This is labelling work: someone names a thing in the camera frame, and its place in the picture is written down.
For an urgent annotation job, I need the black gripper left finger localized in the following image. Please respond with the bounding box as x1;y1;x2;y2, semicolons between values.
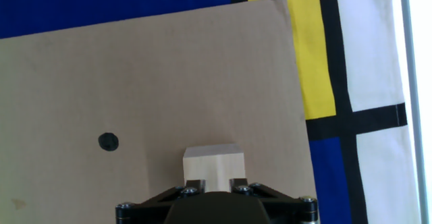
115;179;206;224

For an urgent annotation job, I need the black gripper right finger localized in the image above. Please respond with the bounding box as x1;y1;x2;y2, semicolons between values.
229;178;319;224

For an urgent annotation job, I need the light wooden cube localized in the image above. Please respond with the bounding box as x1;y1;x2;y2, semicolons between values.
182;144;246;193

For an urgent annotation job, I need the colour block patterned cloth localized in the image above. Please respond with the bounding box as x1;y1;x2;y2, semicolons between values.
0;0;423;224

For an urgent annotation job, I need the brown cardboard sheet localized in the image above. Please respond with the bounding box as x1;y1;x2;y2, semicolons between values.
0;0;318;224

